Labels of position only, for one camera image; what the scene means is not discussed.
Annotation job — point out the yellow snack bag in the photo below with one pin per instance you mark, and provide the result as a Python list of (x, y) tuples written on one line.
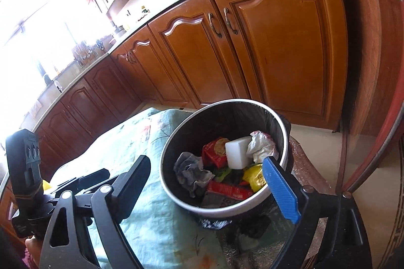
[(254, 177)]

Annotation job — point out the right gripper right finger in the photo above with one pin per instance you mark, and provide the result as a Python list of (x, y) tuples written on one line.
[(345, 242)]

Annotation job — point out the green white snack pouch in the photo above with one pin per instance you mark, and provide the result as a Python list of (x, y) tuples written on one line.
[(231, 177)]

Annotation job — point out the red chip bag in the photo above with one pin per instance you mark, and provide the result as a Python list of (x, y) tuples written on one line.
[(214, 153)]

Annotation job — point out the white foam block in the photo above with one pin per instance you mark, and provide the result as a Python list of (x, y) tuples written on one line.
[(236, 150)]

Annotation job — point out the yellow foam fruit net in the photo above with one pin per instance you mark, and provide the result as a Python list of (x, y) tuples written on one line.
[(46, 186)]

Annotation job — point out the condiment bottles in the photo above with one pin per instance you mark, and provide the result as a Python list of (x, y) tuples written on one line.
[(143, 13)]

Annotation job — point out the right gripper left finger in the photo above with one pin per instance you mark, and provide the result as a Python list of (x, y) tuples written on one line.
[(67, 242)]

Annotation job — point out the red white milk carton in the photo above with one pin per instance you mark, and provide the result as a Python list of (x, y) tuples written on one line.
[(233, 192)]

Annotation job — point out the grey crumpled wrapper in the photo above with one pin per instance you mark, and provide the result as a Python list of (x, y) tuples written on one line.
[(191, 174)]

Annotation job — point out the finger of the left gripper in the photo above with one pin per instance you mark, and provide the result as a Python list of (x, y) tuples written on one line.
[(84, 182)]

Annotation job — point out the person's left hand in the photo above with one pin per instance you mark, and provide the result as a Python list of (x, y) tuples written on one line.
[(34, 248)]

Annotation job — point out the red white wrapper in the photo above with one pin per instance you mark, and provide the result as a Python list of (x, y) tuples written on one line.
[(261, 146)]

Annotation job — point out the brown wooden base cabinets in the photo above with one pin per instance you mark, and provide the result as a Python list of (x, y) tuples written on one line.
[(288, 54)]

